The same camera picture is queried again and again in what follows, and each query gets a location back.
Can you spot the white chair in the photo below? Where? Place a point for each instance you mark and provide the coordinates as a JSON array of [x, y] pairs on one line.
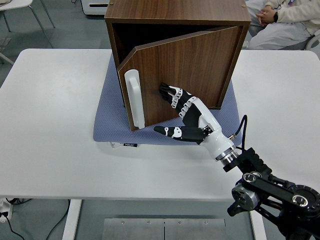
[[15, 3]]

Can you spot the brown wooden cabinet door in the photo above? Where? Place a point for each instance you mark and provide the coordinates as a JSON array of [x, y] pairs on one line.
[[187, 70]]

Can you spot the black mat label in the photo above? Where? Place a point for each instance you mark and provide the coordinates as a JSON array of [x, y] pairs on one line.
[[130, 144]]

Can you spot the person's left hand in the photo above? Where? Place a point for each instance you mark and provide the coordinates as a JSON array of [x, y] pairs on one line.
[[268, 13]]

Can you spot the brown wooden cabinet body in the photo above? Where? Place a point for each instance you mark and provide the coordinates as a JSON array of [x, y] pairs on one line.
[[175, 10]]

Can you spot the white table leg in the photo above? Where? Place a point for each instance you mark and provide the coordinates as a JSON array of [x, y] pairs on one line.
[[256, 225], [71, 220]]

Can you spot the person's hand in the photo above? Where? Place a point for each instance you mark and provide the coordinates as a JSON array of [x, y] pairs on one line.
[[260, 18], [268, 13]]

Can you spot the blue textured mat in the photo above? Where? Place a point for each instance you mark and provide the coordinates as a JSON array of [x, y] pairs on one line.
[[112, 125]]

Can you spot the white power strip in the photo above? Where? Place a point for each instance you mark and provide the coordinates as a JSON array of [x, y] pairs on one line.
[[5, 210]]

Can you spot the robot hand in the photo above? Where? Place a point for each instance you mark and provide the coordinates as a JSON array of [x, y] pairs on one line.
[[207, 125]]

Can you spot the grey metal plate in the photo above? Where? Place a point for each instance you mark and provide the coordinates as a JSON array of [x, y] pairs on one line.
[[132, 231], [195, 231]]

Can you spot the white floor appliance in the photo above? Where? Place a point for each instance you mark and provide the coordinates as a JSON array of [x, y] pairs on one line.
[[95, 10]]

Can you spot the grey floor outlet cover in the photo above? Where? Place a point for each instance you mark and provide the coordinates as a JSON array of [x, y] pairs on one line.
[[5, 42]]

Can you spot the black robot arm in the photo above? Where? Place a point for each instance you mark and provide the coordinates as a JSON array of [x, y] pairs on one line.
[[275, 190]]

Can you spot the person's right hand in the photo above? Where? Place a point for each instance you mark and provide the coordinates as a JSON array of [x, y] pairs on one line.
[[260, 18]]

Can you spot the white mat tag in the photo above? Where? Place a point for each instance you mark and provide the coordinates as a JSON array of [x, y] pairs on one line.
[[114, 145]]

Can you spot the person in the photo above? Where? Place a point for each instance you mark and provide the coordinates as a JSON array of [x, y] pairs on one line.
[[287, 32]]

